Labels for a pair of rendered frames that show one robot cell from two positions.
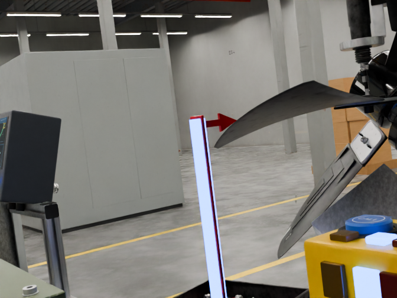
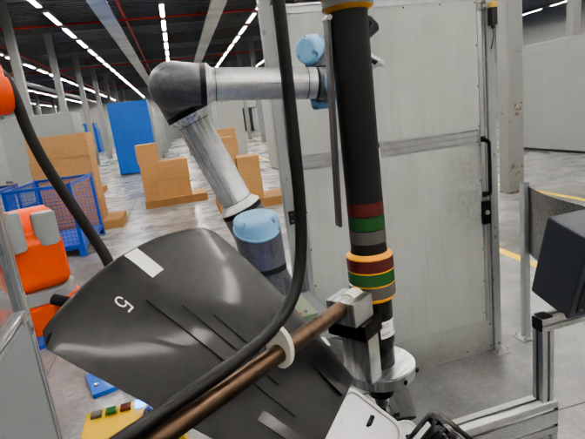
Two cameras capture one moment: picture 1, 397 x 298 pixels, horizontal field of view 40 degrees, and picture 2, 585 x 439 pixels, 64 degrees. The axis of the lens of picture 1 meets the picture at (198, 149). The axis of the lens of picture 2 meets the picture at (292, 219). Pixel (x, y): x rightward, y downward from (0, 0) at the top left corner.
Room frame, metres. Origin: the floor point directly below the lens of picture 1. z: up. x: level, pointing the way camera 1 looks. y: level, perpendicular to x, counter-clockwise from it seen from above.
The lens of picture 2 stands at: (0.98, -0.70, 1.53)
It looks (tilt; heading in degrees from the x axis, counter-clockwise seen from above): 13 degrees down; 112
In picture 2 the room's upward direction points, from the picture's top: 7 degrees counter-clockwise
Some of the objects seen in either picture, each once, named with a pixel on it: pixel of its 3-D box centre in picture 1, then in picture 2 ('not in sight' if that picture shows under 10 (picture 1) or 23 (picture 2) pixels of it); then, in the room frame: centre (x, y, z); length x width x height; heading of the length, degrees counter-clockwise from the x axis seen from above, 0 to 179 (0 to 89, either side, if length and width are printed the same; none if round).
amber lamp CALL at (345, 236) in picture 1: (344, 235); not in sight; (0.45, -0.11, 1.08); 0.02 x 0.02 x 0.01; 36
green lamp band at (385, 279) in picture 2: not in sight; (371, 273); (0.88, -0.28, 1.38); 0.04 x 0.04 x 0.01
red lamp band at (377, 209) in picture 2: not in sight; (365, 206); (0.88, -0.28, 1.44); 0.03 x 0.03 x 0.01
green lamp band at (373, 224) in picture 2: not in sight; (366, 220); (0.88, -0.28, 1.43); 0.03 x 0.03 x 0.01
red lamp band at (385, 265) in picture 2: not in sight; (369, 260); (0.88, -0.28, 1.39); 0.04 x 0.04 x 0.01
